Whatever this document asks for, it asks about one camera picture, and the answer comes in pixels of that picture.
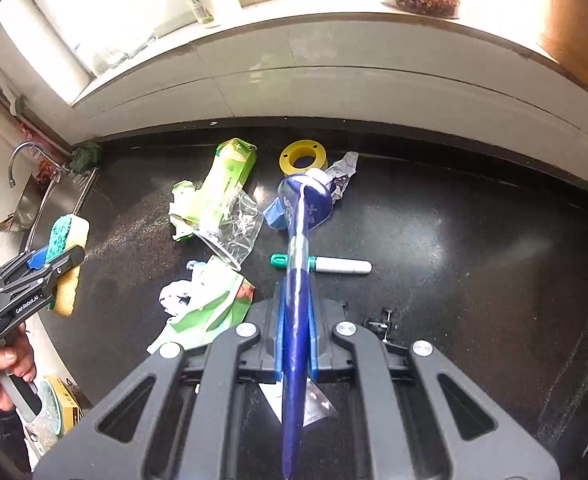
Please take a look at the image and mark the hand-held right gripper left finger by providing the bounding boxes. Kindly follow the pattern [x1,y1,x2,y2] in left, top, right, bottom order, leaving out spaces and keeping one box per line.
[33,302,288,480]

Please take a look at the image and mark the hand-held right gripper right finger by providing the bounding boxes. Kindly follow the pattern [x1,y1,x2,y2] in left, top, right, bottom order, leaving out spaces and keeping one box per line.
[306,304,561,480]

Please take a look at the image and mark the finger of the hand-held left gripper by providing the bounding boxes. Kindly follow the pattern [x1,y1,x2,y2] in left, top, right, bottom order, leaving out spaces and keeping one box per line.
[0,249,51,293]
[0,244,86,333]

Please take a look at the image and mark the yellow sponge with green scrubber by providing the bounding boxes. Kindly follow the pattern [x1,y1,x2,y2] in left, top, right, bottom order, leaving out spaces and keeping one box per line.
[45,214,91,317]

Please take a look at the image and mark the long blue plastic wrapper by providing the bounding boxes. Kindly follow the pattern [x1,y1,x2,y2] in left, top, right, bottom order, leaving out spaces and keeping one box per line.
[276,172,335,480]

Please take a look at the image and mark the clear plastic cup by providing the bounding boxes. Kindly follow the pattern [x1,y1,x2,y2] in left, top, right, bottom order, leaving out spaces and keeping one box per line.
[191,190,264,271]

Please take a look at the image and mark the small clear plastic packet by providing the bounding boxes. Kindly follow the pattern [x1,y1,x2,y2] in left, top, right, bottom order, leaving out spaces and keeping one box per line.
[264,379,340,429]

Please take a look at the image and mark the stainless steel sink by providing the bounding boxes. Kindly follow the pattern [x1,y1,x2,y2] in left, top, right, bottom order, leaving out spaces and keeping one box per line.
[0,167,100,257]

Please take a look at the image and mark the small black binder clip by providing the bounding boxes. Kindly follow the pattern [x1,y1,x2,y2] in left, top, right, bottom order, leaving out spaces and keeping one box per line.
[366,307,395,344]

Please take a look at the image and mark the green white snack packet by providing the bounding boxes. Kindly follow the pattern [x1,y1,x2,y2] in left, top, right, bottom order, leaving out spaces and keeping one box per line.
[146,255,256,354]

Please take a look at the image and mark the white marker with green cap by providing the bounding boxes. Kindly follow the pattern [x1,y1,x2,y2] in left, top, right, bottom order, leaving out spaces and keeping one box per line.
[270,253,373,276]

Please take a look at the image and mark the chrome faucet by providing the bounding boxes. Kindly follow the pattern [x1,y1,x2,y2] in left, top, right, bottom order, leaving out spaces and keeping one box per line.
[8,141,71,189]

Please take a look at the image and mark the dark green cloth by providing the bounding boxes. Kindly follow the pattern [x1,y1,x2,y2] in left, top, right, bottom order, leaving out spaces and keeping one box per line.
[70,141,103,174]

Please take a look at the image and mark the yellow box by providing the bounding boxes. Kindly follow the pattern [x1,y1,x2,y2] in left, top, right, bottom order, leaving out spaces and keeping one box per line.
[44,374,84,436]

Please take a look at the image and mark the crumpled white plastic bag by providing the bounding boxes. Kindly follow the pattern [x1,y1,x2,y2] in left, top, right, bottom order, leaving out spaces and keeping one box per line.
[159,260,210,319]

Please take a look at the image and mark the small blue carton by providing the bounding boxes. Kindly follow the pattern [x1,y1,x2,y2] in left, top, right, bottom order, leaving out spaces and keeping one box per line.
[263,195,290,231]

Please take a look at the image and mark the crumpled green white wrapper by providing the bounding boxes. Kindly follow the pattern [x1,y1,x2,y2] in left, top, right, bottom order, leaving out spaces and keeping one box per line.
[169,180,206,244]

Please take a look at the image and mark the silver foil wrapper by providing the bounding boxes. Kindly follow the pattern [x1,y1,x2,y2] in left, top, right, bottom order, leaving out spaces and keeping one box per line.
[324,151,361,206]

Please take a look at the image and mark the green drink carton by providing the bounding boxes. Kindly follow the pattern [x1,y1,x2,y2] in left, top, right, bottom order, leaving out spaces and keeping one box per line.
[194,137,258,231]

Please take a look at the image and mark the yellow tape spool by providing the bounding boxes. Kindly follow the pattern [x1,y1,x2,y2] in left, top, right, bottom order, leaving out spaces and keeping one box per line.
[279,141,330,182]

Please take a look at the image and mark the red wall sticker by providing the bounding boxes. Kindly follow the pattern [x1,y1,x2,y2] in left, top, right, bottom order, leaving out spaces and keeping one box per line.
[21,127,68,174]

